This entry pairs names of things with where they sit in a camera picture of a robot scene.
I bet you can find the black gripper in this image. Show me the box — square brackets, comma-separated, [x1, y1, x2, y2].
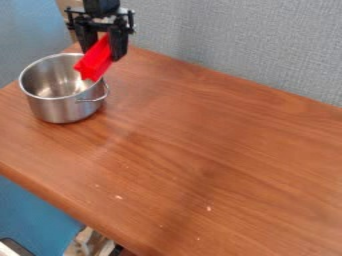
[64, 0, 135, 62]

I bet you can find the white frame under table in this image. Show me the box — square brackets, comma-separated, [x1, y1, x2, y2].
[63, 227, 115, 256]

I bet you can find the metal pot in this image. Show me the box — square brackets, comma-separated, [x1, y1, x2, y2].
[19, 53, 110, 124]

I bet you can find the red plastic block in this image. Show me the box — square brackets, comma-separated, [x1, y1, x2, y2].
[74, 35, 112, 82]

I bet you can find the wooden crate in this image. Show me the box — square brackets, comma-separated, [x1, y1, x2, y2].
[55, 0, 86, 43]

